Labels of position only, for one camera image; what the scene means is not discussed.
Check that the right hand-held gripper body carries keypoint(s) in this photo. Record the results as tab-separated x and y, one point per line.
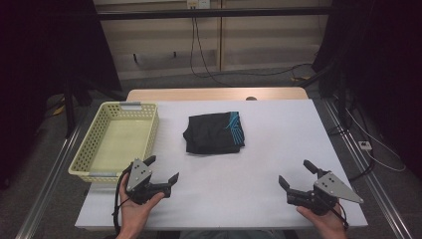
328	191

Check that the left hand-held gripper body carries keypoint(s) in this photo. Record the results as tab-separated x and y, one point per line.
139	173

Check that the pale yellow plastic basket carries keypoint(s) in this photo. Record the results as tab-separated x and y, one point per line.
116	142

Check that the black shorts with blue print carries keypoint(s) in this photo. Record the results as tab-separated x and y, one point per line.
212	132

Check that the person's right hand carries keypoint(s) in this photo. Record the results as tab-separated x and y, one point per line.
325	222

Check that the person's left hand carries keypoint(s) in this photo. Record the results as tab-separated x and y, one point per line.
134	212

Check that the white board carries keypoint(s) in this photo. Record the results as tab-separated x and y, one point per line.
232	179

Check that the white power strip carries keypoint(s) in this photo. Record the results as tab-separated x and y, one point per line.
365	145

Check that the black stand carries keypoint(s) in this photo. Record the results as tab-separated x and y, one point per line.
69	109

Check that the black curtain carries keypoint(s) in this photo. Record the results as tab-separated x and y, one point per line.
40	66
384	66

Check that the black horizontal bar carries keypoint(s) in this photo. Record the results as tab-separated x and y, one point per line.
215	13

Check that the metal floor rail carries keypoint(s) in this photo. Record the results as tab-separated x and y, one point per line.
375	186
46	186

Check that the white wall socket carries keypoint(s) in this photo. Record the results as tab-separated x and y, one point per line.
198	3

